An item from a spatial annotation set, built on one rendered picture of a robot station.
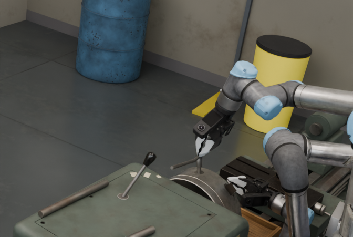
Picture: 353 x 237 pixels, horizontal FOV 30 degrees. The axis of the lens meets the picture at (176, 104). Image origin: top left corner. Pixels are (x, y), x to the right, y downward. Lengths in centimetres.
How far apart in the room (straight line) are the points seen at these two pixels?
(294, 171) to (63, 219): 79
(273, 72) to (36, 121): 193
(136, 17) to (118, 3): 22
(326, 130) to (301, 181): 103
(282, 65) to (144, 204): 344
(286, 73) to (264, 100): 348
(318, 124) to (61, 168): 205
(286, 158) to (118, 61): 386
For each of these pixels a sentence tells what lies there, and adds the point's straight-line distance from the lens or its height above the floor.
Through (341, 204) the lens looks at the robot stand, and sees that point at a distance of 263.
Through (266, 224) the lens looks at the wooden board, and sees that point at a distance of 279.
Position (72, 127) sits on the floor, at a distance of 519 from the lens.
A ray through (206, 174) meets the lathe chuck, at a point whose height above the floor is 124.
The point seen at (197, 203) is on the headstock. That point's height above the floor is 126.
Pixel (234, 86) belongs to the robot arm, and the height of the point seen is 166.
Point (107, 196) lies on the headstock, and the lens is 210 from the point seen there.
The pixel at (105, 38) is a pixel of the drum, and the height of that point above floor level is 43.
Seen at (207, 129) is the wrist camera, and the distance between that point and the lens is 203.
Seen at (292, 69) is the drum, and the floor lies 61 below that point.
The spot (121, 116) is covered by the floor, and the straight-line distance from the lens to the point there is 547.
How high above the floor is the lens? 240
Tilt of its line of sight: 24 degrees down
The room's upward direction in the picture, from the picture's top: 10 degrees clockwise
